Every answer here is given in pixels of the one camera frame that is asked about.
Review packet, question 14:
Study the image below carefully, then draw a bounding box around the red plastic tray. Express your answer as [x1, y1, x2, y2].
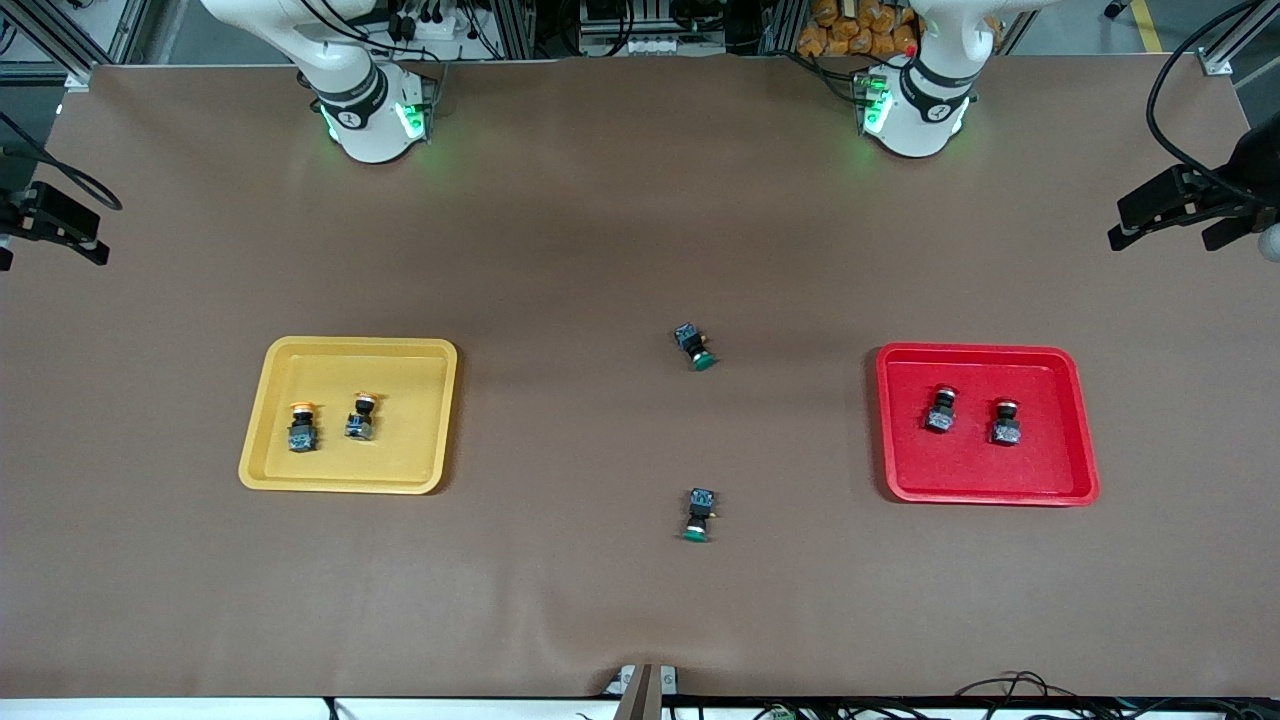
[876, 343, 1101, 506]

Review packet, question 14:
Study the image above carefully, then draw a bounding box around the orange packaged goods pile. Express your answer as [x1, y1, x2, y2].
[797, 0, 921, 59]

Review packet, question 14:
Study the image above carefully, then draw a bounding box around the yellow plastic tray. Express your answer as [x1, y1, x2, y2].
[238, 336, 459, 495]

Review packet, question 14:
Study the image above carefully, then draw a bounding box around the white power strip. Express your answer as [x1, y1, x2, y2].
[395, 0, 481, 59]

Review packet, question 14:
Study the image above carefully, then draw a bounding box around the green mushroom push button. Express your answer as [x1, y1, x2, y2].
[683, 487, 720, 544]
[674, 321, 718, 373]

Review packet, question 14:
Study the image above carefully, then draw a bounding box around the grey metal equipment rack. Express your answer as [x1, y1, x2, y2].
[580, 0, 731, 56]

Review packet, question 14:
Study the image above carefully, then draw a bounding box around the brown table mat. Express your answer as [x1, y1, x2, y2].
[0, 55, 1280, 701]

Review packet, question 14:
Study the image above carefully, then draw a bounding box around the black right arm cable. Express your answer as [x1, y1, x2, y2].
[0, 110, 123, 213]

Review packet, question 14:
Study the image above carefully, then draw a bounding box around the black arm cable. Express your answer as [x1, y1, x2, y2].
[1146, 0, 1266, 191]
[0, 110, 123, 213]

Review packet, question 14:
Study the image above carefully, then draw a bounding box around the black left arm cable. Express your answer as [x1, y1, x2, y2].
[1146, 0, 1266, 191]

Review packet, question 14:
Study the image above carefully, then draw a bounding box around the aluminium frame profile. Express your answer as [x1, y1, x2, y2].
[1200, 0, 1280, 76]
[0, 0, 101, 91]

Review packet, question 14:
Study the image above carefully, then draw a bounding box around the black loose cable bundle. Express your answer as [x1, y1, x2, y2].
[955, 672, 1280, 720]

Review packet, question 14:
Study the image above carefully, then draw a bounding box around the metal camera post bracket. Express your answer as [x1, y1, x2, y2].
[605, 663, 681, 720]

